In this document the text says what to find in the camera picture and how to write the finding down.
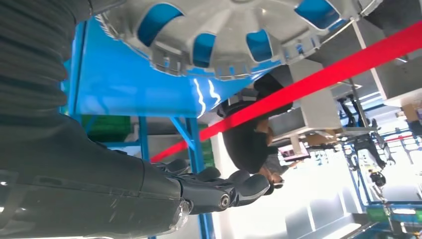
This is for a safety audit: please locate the white desk panel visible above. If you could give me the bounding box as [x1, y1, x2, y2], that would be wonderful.
[268, 59, 342, 139]
[307, 13, 422, 108]

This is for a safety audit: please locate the green plastic crate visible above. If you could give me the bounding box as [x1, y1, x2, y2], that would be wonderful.
[202, 140, 215, 167]
[82, 115, 132, 143]

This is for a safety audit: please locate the red barrier belt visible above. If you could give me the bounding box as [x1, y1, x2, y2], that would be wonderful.
[150, 19, 422, 164]

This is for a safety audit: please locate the blue metal shelf rack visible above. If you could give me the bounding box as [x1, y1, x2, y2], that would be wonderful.
[59, 16, 284, 239]

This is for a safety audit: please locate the person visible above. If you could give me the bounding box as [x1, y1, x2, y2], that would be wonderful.
[217, 72, 294, 199]

